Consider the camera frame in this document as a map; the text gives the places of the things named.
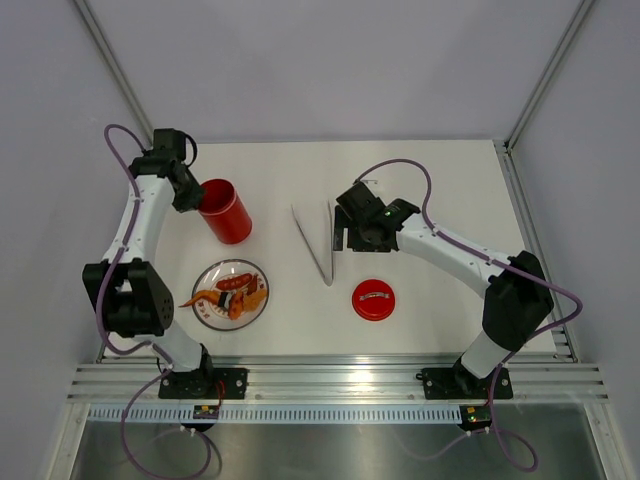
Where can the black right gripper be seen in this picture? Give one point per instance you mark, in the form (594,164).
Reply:
(343,221)

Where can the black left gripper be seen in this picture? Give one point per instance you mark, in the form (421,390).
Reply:
(191,202)

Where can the stainless steel tongs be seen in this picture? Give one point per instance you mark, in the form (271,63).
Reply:
(314,223)

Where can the black seaweed sushi roll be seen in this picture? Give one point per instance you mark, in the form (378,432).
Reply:
(225,300)

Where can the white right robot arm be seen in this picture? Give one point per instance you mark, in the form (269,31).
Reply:
(516,300)

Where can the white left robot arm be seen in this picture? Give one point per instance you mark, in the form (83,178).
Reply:
(134,307)

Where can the red cylindrical lunch container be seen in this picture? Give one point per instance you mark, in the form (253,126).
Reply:
(224,212)

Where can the red round lid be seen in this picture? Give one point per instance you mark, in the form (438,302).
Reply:
(373,300)

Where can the red grilled sausage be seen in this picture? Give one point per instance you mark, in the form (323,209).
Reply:
(234,283)

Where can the breaded fried chicken nugget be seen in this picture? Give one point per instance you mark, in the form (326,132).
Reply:
(251,302)

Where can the orange fried chicken wing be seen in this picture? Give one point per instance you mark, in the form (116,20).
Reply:
(211,296)

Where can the white plate with red print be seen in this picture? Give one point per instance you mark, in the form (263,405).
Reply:
(211,315)

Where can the aluminium left frame post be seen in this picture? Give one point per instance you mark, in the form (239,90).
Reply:
(91,23)

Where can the aluminium frame post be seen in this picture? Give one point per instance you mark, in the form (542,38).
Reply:
(91,23)
(550,71)

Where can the aluminium right side rail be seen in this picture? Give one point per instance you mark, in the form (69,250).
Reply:
(568,306)

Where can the aluminium rail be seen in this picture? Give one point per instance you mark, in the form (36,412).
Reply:
(568,306)
(355,379)

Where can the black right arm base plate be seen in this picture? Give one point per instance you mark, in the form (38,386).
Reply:
(449,383)

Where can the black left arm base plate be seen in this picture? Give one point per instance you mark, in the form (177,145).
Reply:
(225,383)

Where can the aluminium front rail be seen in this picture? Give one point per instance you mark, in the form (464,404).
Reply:
(355,379)

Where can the white slotted cable duct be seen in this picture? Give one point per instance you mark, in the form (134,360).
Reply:
(279,414)

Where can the aluminium right frame post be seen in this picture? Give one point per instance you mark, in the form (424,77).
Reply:
(550,71)

